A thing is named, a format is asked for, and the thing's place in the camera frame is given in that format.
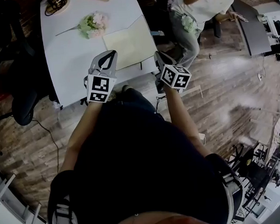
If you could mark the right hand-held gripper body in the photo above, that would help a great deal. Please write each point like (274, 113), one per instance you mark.
(173, 77)

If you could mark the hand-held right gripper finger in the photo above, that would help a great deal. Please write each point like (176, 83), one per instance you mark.
(158, 59)
(168, 59)

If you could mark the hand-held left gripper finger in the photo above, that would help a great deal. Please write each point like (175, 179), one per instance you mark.
(114, 64)
(95, 62)

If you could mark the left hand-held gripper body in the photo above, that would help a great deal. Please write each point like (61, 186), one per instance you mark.
(100, 86)

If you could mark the notebook with grey cover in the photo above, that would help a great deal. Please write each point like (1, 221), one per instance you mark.
(131, 43)

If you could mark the person's right forearm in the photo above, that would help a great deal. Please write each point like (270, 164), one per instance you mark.
(180, 116)

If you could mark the person's left forearm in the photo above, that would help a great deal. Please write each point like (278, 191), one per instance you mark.
(84, 126)

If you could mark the person's leg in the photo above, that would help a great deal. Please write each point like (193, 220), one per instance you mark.
(132, 97)

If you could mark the artificial pink green flower bouquet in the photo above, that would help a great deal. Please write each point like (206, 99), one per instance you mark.
(93, 24)

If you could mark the white flower bunch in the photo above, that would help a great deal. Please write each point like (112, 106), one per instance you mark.
(189, 23)

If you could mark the white power strip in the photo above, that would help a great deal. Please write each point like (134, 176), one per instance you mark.
(202, 138)

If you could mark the white globe desk lamp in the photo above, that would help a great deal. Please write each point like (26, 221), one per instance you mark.
(56, 4)

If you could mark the black office chair with jacket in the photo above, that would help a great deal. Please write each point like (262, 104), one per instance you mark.
(18, 57)

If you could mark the dark grey table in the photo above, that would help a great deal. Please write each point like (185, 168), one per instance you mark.
(253, 28)

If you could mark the person's dark shirt torso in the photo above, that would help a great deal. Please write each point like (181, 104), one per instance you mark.
(143, 168)

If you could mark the white shelf unit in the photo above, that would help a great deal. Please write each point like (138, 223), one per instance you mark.
(11, 207)

